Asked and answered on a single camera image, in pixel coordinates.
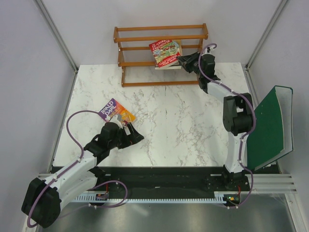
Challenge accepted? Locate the Roald Dahl yellow purple book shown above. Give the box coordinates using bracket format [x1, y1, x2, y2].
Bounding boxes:
[98, 98, 136, 126]

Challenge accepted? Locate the Nineteen Eighty-Four blue book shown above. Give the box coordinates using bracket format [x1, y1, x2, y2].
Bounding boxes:
[154, 63, 182, 70]

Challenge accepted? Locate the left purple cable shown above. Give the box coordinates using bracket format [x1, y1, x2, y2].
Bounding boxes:
[26, 110, 128, 228]

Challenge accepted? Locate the wooden book rack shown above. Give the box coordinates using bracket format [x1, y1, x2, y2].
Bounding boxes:
[113, 23, 209, 87]

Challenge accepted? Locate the aluminium front rail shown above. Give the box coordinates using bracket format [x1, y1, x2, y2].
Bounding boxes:
[41, 174, 295, 194]

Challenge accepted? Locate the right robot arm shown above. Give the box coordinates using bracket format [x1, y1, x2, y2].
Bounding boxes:
[177, 52, 256, 190]

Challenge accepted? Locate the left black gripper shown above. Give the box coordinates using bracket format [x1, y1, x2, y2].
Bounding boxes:
[109, 122, 143, 149]

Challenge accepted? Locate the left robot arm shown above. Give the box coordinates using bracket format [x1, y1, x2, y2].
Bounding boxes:
[21, 122, 144, 228]

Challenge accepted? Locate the red Treehouse book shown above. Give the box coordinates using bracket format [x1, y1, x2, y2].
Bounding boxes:
[148, 39, 182, 68]

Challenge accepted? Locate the right aluminium frame post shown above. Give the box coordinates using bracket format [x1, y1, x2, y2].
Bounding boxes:
[244, 0, 290, 72]

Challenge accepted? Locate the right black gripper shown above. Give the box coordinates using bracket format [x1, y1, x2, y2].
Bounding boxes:
[177, 51, 204, 77]

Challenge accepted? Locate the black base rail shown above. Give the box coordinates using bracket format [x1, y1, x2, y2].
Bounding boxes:
[92, 167, 250, 199]

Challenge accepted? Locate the green lever arch file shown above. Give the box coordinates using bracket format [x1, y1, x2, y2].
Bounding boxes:
[247, 86, 294, 171]

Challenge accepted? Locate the white slotted cable duct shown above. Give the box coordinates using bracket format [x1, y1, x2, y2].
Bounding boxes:
[72, 192, 241, 203]

